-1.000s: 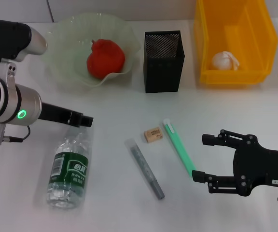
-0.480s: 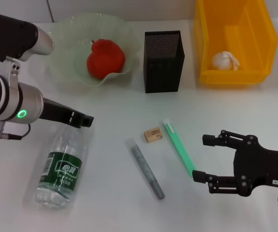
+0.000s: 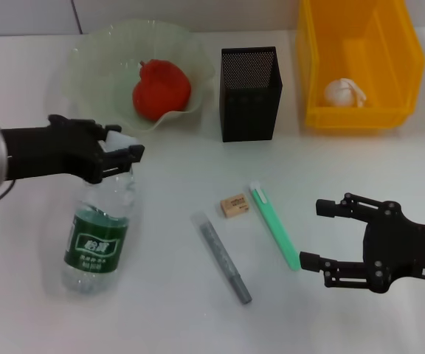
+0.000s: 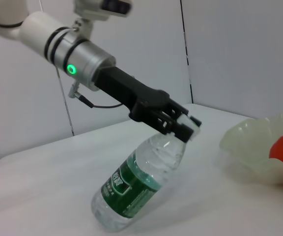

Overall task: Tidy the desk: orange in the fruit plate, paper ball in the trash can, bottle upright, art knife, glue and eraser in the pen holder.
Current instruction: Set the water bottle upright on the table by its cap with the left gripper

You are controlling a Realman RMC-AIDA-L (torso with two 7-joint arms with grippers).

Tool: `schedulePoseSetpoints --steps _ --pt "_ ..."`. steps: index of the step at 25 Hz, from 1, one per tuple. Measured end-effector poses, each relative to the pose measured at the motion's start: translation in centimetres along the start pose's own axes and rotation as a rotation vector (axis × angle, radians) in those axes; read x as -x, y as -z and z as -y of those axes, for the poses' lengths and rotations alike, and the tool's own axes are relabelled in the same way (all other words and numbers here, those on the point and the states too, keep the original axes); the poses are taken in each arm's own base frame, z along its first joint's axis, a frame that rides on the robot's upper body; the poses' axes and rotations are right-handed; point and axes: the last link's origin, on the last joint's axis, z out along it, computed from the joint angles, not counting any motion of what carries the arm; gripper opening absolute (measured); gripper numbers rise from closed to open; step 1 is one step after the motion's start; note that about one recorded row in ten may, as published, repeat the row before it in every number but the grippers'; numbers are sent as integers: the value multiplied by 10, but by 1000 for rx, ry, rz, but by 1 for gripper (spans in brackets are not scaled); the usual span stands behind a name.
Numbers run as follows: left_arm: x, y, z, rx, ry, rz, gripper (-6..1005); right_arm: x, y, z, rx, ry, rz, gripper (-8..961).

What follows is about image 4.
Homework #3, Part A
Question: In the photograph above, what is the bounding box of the pale green glass fruit plate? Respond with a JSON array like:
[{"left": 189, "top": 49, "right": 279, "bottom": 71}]
[{"left": 219, "top": 113, "right": 283, "bottom": 188}]

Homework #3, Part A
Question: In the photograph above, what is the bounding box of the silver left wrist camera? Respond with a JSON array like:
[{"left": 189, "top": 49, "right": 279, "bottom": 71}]
[{"left": 72, "top": 0, "right": 134, "bottom": 37}]

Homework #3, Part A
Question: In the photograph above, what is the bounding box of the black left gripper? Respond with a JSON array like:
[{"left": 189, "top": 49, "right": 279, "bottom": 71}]
[{"left": 94, "top": 66, "right": 202, "bottom": 143}]

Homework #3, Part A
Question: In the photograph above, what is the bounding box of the left arm gripper cable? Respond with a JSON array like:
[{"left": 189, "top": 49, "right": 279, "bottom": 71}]
[{"left": 69, "top": 82, "right": 130, "bottom": 109}]

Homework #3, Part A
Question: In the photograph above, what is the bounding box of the clear green-label water bottle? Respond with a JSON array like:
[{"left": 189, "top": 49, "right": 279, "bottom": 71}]
[{"left": 91, "top": 115, "right": 202, "bottom": 232}]

